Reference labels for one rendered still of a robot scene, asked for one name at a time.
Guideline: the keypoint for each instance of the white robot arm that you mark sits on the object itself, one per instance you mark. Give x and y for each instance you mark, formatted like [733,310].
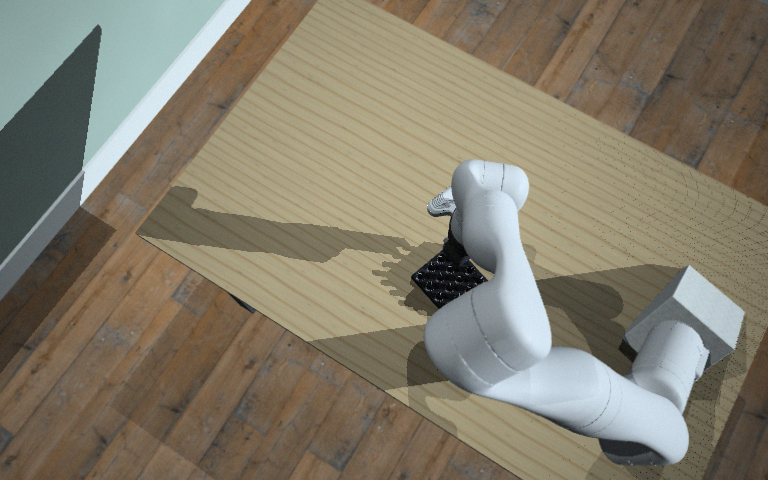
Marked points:
[500,328]

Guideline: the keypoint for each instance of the black box with knobs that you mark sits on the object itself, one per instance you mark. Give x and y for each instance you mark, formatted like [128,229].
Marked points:
[440,275]

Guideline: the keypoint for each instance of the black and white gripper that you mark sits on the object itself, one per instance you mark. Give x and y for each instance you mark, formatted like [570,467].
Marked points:
[443,205]

